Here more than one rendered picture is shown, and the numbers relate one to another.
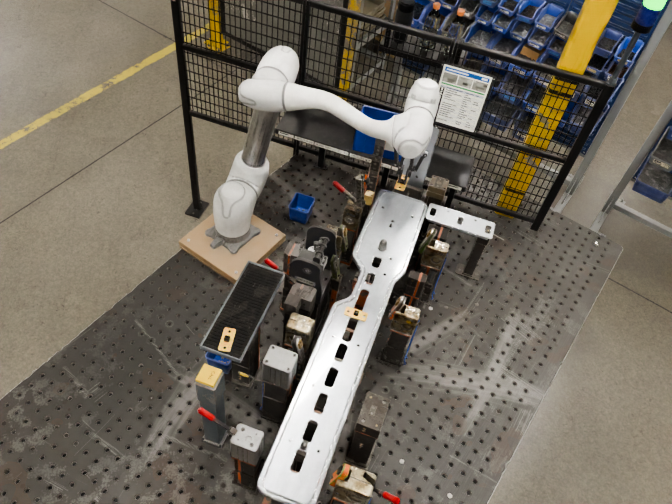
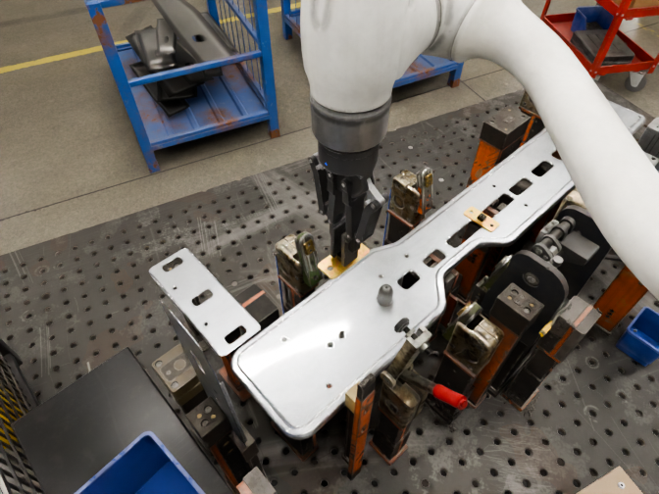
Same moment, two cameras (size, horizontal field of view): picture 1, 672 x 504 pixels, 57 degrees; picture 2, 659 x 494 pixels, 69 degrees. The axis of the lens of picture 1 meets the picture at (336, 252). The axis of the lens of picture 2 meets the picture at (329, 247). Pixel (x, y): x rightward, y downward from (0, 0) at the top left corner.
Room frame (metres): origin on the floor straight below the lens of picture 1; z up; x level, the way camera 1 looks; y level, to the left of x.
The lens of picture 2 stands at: (2.12, 0.05, 1.85)
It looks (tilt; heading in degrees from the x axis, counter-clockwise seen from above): 51 degrees down; 215
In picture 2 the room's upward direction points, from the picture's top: straight up
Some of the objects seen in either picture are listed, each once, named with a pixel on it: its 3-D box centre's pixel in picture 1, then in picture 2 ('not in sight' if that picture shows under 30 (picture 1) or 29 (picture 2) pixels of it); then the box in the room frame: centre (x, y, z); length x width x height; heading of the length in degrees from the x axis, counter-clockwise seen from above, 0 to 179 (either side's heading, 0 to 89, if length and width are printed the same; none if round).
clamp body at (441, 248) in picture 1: (428, 271); (299, 292); (1.63, -0.39, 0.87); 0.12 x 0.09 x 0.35; 78
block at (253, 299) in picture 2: (430, 252); (263, 335); (1.76, -0.40, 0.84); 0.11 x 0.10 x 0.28; 78
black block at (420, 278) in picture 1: (411, 297); not in sight; (1.50, -0.33, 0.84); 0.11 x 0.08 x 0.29; 78
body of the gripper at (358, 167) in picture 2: not in sight; (347, 162); (1.73, -0.20, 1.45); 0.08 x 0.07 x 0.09; 78
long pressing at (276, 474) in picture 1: (356, 319); (482, 215); (1.25, -0.11, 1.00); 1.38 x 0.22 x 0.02; 168
